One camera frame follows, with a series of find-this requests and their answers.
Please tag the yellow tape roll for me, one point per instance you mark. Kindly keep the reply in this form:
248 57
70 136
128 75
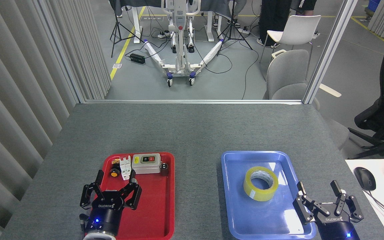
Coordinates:
260 195

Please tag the white stand on wheels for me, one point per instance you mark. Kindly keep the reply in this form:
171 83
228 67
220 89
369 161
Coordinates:
180 63

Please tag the black computer mouse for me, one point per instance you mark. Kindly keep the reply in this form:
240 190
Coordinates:
365 178

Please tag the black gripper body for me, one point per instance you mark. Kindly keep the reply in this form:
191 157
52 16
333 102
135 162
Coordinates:
103 216
337 228

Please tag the white chair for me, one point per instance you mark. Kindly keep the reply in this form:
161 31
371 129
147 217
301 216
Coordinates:
298 30

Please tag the grey chair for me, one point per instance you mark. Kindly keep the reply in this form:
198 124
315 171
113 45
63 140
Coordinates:
287 73

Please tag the silver post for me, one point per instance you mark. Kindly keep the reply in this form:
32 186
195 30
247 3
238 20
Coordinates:
328 53

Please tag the small yellow and black part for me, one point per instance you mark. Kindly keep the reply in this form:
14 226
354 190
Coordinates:
115 161

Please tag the black knob with orange cap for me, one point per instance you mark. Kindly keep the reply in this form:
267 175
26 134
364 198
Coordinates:
114 172

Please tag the black tripod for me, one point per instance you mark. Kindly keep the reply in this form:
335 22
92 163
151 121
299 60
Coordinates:
114 20
233 20

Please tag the white circuit breaker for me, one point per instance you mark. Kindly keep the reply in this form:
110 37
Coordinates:
126 170

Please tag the black power adapter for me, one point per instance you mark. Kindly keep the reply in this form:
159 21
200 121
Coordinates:
137 58

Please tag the black cylindrical button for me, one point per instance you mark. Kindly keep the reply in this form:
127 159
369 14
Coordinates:
164 169

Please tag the person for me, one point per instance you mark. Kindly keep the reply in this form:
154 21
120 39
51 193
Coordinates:
272 20
235 23

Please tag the blue plastic tray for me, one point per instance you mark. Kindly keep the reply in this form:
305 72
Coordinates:
238 213

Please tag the grey push button switch box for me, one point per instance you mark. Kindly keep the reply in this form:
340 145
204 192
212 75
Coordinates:
138 168

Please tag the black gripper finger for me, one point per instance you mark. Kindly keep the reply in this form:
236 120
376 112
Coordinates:
353 206
133 196
87 196
303 206

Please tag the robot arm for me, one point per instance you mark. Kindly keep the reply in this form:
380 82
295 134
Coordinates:
98 236

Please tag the red plastic tray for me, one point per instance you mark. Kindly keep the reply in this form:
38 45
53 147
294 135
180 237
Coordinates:
155 200

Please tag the cream flat board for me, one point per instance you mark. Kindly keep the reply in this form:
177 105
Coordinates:
330 90

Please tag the blue crate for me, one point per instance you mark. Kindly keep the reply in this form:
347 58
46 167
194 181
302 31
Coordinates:
374 5

